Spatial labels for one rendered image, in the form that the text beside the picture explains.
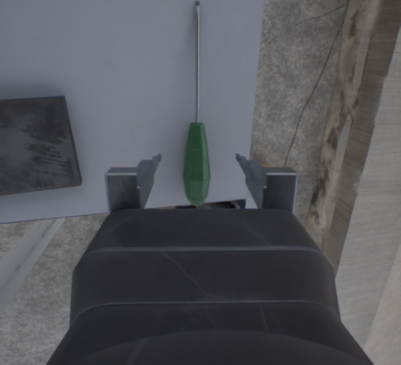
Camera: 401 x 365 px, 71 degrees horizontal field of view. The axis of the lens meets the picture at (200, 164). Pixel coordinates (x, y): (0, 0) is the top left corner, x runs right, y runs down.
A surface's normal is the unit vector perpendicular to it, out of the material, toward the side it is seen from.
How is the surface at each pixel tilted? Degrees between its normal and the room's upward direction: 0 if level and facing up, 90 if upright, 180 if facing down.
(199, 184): 2
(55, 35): 0
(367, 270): 0
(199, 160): 10
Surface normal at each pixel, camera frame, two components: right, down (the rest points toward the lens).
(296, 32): 0.25, 0.36
